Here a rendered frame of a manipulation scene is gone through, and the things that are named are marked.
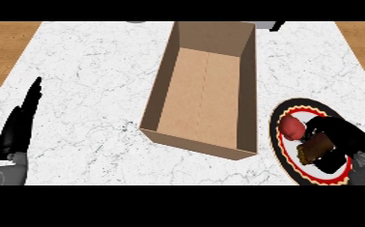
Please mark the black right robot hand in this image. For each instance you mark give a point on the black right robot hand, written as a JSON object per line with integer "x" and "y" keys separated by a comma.
{"x": 344, "y": 134}

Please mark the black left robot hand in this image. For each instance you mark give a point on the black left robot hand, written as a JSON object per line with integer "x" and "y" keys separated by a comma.
{"x": 19, "y": 124}

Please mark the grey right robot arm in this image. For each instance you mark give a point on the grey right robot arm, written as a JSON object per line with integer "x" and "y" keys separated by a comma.
{"x": 359, "y": 169}

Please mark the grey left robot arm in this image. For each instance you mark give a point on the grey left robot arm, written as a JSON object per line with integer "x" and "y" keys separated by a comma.
{"x": 12, "y": 171}

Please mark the reddish sweet potato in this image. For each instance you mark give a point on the reddish sweet potato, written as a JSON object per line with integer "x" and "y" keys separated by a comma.
{"x": 291, "y": 127}

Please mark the black red white plate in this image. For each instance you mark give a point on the black red white plate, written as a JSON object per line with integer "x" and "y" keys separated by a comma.
{"x": 286, "y": 156}

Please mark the open brown cardboard box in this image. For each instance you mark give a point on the open brown cardboard box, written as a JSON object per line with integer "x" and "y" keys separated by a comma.
{"x": 204, "y": 92}

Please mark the brown rectangular food block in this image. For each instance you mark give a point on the brown rectangular food block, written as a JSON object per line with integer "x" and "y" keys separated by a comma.
{"x": 314, "y": 147}

